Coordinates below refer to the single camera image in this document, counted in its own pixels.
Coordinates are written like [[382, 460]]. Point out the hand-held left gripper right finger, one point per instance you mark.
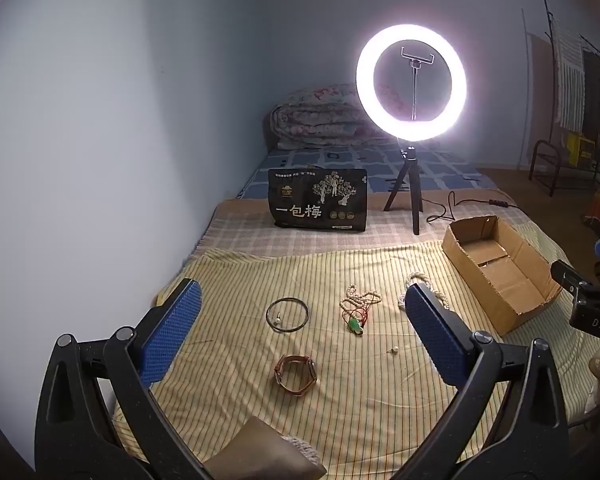
[[432, 330]]

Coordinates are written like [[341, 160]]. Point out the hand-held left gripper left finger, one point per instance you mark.
[[172, 332]]

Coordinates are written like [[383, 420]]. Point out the cardboard box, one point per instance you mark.
[[505, 285]]

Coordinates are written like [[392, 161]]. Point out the black bangle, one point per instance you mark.
[[269, 310]]

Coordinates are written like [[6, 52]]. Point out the brown leather watch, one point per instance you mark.
[[285, 366]]

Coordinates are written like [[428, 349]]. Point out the yellow striped blanket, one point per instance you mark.
[[370, 400]]

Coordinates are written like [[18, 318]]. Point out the yellow box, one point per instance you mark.
[[580, 147]]

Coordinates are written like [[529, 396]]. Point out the pink plaid sheet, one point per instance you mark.
[[240, 235]]

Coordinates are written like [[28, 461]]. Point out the black metal stand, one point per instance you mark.
[[542, 152]]

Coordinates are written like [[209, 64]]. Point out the black tripod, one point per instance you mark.
[[409, 185]]

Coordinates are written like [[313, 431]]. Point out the blue checkered sheet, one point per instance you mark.
[[445, 170]]

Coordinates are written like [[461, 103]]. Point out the black snack bag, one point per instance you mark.
[[300, 210]]

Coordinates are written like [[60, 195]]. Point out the white striped towel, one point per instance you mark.
[[567, 75]]

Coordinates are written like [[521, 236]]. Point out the folded floral quilt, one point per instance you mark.
[[315, 120]]

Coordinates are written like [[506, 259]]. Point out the phone holder pole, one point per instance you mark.
[[414, 85]]

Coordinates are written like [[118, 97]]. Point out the black clothes rack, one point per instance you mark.
[[549, 15]]

